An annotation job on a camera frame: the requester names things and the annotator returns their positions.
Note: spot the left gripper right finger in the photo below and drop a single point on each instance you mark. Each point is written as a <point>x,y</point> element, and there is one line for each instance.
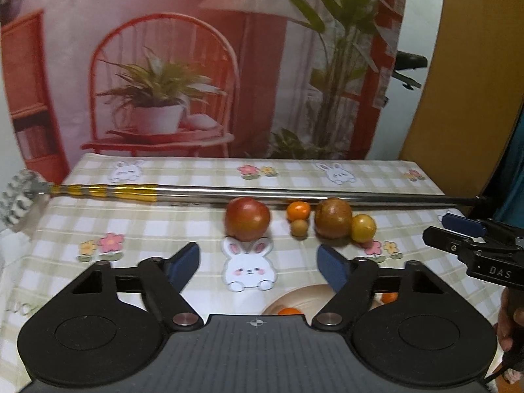
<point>353,284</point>

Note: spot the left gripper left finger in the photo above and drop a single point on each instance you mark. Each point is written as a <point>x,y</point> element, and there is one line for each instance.
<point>163,280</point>

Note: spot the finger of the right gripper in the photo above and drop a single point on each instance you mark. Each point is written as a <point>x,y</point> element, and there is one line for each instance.
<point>450,243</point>
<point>464,225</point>

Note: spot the small orange tangerine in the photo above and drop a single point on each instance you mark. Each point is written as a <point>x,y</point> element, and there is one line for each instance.
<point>288,311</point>
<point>389,297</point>

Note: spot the small yellow passion fruit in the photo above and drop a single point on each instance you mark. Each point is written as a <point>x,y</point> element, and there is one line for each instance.
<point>363,228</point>

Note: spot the large brown red apple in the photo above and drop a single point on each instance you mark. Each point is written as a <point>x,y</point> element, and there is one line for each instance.
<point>333,218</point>

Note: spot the small brown longan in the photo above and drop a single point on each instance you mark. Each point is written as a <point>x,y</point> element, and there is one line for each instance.
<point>299,228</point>

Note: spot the right hand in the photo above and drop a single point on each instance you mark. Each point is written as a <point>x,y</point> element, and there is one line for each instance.
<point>509,317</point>

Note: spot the teal curtain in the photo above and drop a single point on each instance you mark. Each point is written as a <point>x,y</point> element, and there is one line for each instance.
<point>509,208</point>

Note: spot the beige ceramic plate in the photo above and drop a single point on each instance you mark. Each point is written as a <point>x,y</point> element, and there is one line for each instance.
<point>308,299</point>

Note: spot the checkered bunny tablecloth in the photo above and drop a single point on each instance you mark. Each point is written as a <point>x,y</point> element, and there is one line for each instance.
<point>63,236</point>

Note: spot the telescopic metal pole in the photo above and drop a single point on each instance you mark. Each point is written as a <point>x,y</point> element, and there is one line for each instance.
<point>26,188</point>

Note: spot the dark red tomato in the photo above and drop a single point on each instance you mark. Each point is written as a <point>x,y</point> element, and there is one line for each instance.
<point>246,219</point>

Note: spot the wooden board panel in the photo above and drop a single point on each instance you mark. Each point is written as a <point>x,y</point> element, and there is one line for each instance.
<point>471,97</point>

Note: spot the black exercise bike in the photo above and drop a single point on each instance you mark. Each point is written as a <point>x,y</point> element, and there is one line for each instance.
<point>408,61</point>

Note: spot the printed room backdrop cloth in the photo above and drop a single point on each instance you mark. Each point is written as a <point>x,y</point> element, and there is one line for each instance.
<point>287,79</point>

